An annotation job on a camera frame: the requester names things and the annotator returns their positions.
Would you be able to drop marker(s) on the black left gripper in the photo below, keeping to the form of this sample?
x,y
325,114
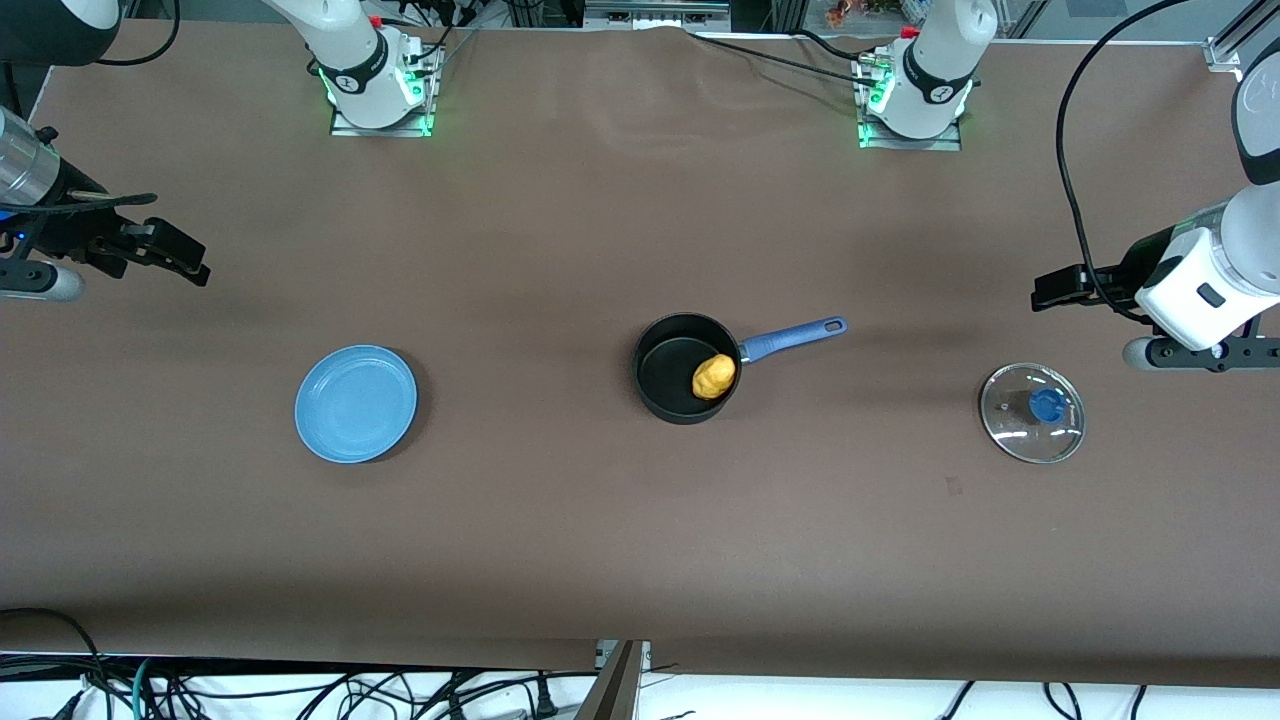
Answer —
x,y
1133,266

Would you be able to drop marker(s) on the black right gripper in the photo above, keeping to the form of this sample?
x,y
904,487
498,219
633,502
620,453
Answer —
x,y
72,222

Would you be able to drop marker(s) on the glass lid with blue knob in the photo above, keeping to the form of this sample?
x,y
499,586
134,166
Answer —
x,y
1010,430

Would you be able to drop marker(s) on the yellow potato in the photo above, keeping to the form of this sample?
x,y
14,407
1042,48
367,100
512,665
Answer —
x,y
714,377

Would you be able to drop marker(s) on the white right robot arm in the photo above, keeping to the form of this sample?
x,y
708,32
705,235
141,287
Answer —
x,y
350,50

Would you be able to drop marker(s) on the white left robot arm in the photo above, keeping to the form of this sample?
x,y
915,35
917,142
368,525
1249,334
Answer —
x,y
935,70

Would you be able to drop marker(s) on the blue round plate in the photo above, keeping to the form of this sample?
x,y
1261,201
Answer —
x,y
355,405

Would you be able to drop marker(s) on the brown table cover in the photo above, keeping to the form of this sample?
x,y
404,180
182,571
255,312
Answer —
x,y
640,550

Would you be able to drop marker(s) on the black power plug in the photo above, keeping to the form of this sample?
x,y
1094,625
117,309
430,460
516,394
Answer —
x,y
545,700

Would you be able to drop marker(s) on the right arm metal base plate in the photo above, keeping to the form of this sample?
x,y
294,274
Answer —
x,y
345,128

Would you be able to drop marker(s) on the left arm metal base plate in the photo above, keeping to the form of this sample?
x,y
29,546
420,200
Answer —
x,y
905,142

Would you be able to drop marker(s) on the aluminium frame corner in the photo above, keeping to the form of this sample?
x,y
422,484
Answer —
x,y
1235,40

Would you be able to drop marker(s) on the aluminium profile post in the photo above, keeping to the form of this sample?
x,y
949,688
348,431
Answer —
x,y
612,690

